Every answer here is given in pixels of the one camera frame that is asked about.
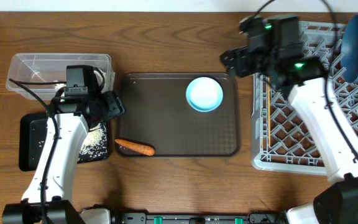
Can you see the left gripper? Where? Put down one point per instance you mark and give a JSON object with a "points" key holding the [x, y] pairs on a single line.
{"points": [[117, 107]]}

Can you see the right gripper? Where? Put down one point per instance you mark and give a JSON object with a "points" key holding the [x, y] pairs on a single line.
{"points": [[236, 59]]}

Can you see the orange carrot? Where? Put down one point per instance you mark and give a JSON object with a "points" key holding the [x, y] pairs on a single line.
{"points": [[136, 147]]}

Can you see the light blue rice bowl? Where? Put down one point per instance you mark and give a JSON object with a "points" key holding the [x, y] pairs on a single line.
{"points": [[204, 94]]}

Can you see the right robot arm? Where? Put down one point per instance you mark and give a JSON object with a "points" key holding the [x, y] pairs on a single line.
{"points": [[305, 84]]}

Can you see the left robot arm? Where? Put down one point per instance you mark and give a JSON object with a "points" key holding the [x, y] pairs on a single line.
{"points": [[72, 113]]}

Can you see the clear plastic waste bin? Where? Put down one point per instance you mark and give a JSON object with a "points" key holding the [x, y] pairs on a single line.
{"points": [[45, 73]]}

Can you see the grey dishwasher rack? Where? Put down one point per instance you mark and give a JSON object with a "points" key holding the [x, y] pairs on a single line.
{"points": [[291, 147]]}

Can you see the crumpled white tissue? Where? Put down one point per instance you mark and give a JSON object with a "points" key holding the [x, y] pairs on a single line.
{"points": [[102, 76]]}

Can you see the spilled white rice pile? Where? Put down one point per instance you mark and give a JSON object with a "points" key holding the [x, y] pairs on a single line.
{"points": [[95, 144]]}

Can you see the brown serving tray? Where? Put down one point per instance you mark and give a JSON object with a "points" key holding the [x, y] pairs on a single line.
{"points": [[158, 114]]}

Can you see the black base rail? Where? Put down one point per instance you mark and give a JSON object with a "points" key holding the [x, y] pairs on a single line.
{"points": [[194, 219]]}

